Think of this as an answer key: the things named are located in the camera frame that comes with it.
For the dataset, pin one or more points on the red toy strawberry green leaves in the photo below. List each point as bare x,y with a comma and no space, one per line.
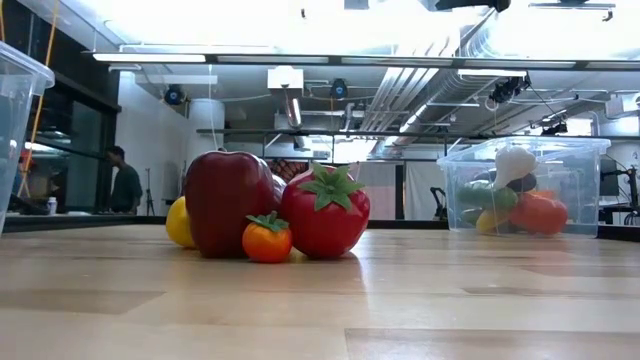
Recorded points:
325,220

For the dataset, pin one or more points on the large dark red toy apple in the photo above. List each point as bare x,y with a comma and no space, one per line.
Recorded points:
278,192

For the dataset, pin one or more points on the small orange fruit green leaf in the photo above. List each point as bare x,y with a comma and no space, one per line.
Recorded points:
265,245

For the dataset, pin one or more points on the yellow toy lemon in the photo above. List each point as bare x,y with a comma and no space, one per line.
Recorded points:
177,225

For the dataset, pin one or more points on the short green toy cucumber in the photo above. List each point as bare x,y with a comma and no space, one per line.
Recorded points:
471,216

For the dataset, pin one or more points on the long green toy cucumber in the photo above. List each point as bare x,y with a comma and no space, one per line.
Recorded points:
485,196

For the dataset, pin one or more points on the yellow toy corn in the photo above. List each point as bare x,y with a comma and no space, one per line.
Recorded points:
490,222

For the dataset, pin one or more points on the white toy garlic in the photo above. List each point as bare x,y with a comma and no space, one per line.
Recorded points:
512,165

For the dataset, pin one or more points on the orange toy carrot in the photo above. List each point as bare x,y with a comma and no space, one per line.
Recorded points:
544,193

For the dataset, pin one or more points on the background black robot arm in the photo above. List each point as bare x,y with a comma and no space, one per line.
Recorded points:
439,205

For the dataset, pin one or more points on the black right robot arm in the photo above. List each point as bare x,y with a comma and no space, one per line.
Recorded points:
472,4

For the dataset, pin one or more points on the white curtain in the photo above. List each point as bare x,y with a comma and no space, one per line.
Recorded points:
425,182
382,190

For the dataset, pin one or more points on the round blue black device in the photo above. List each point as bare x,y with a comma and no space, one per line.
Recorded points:
174,95
338,89

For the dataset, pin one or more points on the white ceiling box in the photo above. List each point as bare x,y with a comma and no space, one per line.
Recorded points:
285,79

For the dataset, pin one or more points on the silver ceiling ducts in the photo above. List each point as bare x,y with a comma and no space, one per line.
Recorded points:
395,100

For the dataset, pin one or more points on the black overhead beam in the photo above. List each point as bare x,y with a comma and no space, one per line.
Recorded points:
335,61

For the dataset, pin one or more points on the white round column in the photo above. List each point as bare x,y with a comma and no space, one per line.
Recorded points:
205,125

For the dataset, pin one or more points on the black tripod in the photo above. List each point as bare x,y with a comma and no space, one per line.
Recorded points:
149,195

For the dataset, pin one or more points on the standing person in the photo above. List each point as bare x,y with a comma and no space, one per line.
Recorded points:
125,187

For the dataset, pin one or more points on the white ceiling light strip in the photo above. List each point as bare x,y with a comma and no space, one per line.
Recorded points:
150,57

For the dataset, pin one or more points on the orange toy pumpkin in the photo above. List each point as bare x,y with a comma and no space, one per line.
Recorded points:
540,215

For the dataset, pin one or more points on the small black hanging device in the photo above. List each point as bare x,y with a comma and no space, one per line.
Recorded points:
554,129

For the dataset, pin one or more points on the clear plastic bin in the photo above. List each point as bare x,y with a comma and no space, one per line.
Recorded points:
15,150
580,200

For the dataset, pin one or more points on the small white bottle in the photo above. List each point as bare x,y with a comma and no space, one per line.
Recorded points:
52,206

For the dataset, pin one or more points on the dark background screen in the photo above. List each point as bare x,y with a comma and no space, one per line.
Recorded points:
609,177

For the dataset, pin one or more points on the black background stand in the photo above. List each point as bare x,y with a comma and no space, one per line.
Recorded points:
631,195

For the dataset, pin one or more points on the patterned wall tapestry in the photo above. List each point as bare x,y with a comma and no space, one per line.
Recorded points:
290,170

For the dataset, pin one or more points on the black horizontal rail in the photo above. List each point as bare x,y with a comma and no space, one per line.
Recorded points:
300,132

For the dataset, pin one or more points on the black hanging camera cluster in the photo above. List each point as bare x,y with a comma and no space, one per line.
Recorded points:
507,89

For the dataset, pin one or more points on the black aluminium table frame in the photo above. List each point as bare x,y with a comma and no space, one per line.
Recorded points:
75,222

